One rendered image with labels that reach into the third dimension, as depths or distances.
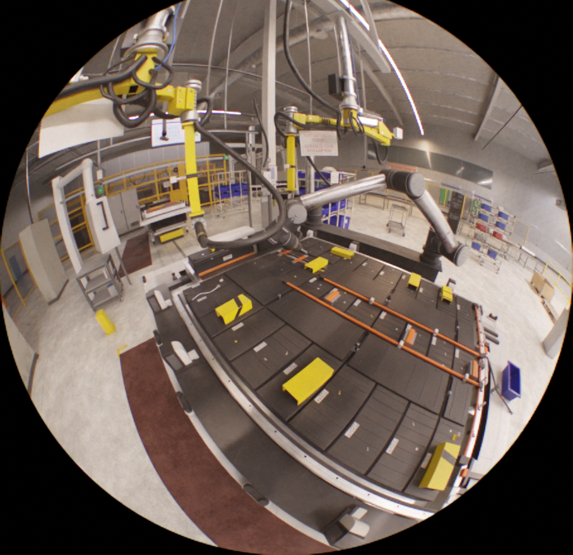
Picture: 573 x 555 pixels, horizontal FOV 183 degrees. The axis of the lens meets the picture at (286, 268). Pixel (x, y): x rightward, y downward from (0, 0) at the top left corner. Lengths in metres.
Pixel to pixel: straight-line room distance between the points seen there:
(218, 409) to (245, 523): 1.19
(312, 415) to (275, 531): 1.31
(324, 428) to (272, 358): 0.30
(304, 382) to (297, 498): 0.43
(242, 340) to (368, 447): 0.58
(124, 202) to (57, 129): 8.88
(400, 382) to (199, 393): 0.74
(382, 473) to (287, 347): 0.55
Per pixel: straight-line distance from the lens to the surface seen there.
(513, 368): 1.52
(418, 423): 0.69
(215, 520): 1.78
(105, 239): 3.14
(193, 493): 1.77
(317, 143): 1.62
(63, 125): 0.79
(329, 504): 0.73
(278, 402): 0.59
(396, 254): 1.90
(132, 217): 9.56
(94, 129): 0.78
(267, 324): 0.76
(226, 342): 0.73
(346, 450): 0.58
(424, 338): 0.89
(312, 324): 0.75
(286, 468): 0.69
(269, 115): 5.22
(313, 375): 0.58
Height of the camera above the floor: 1.57
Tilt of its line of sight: 30 degrees down
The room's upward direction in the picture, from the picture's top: straight up
